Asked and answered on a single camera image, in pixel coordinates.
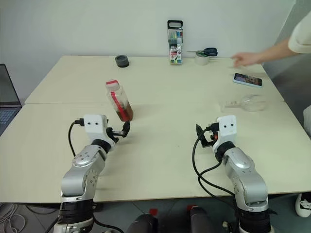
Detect grey laptop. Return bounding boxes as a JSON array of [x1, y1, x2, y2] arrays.
[[0, 64, 23, 136]]

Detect grey trouser leg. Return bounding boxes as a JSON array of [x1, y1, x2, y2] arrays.
[[303, 104, 311, 139]]

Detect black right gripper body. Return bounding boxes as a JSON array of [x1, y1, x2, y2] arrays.
[[201, 123, 220, 148]]

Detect dark blue handled scissors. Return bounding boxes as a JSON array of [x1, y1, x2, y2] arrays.
[[186, 47, 218, 57]]

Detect person's bare hand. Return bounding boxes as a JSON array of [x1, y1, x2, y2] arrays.
[[232, 52, 264, 67]]

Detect pale floor cable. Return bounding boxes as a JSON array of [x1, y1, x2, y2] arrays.
[[0, 203, 27, 233]]

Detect clear tape roll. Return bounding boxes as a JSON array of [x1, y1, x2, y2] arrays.
[[194, 52, 209, 66]]

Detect marker pen pack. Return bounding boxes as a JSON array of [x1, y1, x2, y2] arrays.
[[167, 20, 183, 66]]

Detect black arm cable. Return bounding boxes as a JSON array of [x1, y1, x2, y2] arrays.
[[192, 125, 240, 212], [68, 118, 85, 157]]

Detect cream shirt sleeve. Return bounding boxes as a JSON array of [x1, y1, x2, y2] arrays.
[[288, 16, 311, 54]]

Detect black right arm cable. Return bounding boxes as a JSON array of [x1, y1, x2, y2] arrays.
[[192, 125, 240, 212]]

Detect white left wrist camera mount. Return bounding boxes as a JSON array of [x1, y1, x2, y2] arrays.
[[82, 114, 117, 149]]

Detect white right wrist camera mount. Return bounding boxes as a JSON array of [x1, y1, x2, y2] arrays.
[[212, 115, 237, 152]]

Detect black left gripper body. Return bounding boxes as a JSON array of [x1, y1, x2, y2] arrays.
[[106, 126, 123, 144]]

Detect clear plastic measuring scoop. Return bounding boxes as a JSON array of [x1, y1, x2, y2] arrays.
[[220, 94, 267, 113]]

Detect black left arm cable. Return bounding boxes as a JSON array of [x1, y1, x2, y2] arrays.
[[68, 118, 85, 157]]

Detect clear bottle with red cap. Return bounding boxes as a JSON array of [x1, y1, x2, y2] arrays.
[[104, 79, 134, 122]]

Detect light blue smartphone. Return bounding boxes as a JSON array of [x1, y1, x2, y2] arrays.
[[233, 72, 264, 88]]

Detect white and black sneaker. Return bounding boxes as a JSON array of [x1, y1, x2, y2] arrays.
[[295, 193, 311, 218]]

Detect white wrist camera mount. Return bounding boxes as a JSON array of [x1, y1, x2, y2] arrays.
[[212, 115, 237, 152], [82, 114, 117, 149]]

